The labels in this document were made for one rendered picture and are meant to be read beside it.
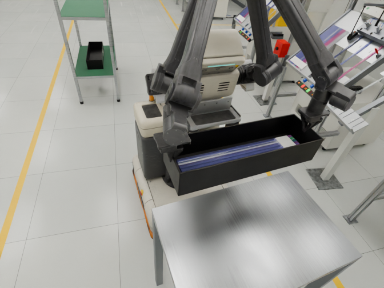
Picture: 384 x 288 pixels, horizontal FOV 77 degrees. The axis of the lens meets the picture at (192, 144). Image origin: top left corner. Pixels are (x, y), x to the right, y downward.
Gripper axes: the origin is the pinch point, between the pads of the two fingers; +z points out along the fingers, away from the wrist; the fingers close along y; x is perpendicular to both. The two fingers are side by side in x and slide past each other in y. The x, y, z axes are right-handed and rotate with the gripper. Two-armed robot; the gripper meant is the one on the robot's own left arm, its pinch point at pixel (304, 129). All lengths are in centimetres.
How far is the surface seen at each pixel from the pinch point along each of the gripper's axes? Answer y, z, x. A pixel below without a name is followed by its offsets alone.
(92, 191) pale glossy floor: -94, 108, 86
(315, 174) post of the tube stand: 104, 109, 43
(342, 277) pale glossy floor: 55, 111, -37
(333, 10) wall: 329, 27, 286
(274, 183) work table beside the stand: -5.5, 29.9, -1.4
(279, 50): 128, 38, 167
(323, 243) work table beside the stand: -4.7, 30.4, -32.8
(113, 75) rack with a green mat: -54, 71, 214
